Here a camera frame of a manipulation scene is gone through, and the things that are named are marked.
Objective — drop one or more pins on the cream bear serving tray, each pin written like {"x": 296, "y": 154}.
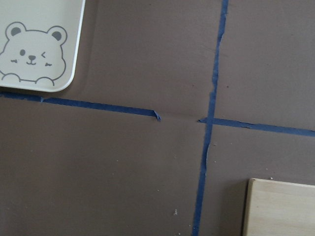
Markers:
{"x": 39, "y": 42}

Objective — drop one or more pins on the wooden cutting board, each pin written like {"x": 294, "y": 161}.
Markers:
{"x": 276, "y": 208}

